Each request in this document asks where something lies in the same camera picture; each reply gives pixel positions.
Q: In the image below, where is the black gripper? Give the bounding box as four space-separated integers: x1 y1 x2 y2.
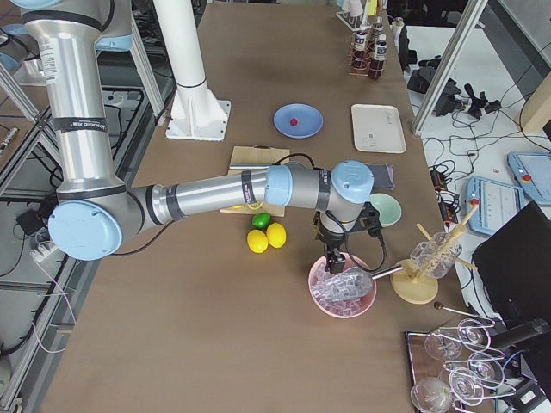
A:
313 202 383 274

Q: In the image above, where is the blue plate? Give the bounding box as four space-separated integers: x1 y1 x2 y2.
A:
273 103 324 139

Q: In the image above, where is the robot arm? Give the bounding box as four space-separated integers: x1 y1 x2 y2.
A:
19 1 381 274

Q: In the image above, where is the metal ice scoop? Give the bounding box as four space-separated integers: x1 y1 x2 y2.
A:
327 264 404 301

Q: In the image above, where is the ice cubes pile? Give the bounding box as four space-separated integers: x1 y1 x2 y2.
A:
310 262 374 316

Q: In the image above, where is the pink bowl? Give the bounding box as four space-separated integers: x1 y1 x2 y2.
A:
307 252 379 319

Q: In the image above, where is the yellow lemon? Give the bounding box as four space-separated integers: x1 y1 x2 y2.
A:
246 229 269 254
266 222 287 249

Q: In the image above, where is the green bowl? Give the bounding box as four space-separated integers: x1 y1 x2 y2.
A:
369 194 402 228

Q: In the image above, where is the wooden cup stand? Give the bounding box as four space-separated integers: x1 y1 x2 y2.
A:
391 205 478 305

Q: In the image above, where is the green lime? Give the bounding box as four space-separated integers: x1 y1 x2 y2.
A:
251 212 272 229

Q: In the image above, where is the lemon half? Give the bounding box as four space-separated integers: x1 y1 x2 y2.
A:
246 202 263 211

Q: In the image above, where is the glass mug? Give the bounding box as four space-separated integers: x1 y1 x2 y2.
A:
410 232 462 279

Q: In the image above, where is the grey folded cloth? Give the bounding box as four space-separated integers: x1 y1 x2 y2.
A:
367 163 395 190

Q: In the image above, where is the wooden cutting board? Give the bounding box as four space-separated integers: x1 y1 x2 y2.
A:
220 146 290 218

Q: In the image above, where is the steel muddler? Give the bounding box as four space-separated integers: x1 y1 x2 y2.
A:
229 163 273 170

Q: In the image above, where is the cream rabbit tray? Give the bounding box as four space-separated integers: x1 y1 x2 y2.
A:
351 103 406 154

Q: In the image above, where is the black tray with glass rack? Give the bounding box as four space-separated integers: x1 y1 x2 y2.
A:
403 317 551 413

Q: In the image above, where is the wine glass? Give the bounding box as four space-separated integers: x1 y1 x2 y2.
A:
410 377 453 413

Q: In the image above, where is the blue teach pendant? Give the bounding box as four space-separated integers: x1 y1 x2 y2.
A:
507 151 551 206
466 176 525 235

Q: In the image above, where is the dark drink bottle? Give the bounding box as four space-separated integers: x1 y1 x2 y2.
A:
368 34 387 80
370 16 383 43
350 24 372 74

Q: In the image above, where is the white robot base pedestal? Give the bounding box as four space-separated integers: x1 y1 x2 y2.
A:
154 0 231 142

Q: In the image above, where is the copper wire bottle rack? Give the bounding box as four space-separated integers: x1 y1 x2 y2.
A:
337 11 387 80

